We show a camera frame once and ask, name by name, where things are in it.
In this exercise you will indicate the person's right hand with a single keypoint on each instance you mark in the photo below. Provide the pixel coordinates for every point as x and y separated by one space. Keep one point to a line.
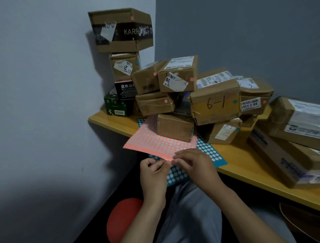
200 170

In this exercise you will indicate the person's left hand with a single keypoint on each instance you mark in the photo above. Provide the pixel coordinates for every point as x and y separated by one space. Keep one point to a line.
155 180

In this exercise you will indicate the teal sticker sheet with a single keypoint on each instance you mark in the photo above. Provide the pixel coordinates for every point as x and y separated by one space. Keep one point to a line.
212 152

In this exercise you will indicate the small tall box white labels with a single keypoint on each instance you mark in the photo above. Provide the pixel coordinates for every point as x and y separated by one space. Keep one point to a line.
212 137

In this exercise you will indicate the pink dot sticker sheet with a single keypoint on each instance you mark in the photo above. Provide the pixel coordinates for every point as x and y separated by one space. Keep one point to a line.
150 140

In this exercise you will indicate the pile of brown parcels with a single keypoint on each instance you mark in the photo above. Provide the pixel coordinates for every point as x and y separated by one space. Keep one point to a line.
247 120

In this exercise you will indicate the box with 004 label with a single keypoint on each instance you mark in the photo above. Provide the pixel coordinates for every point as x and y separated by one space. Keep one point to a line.
267 155

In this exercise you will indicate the dark green box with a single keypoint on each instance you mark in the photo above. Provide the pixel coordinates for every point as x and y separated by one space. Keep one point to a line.
115 107

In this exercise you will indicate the small cardboard parcel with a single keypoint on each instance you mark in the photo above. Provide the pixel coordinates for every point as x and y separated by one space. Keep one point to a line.
192 72
277 117

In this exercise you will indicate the box marked 3-3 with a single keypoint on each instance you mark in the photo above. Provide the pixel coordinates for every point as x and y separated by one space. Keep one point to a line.
300 155

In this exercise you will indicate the box with black KARRIE band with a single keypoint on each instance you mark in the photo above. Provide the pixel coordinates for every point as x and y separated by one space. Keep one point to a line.
120 15

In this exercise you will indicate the person's left forearm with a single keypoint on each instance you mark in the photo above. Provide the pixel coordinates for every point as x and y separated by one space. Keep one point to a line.
142 222

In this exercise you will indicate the person's grey trousers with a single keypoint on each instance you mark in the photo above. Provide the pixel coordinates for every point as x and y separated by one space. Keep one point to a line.
190 217

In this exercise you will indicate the red stool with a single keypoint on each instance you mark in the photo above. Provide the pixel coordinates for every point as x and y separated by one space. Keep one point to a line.
122 220

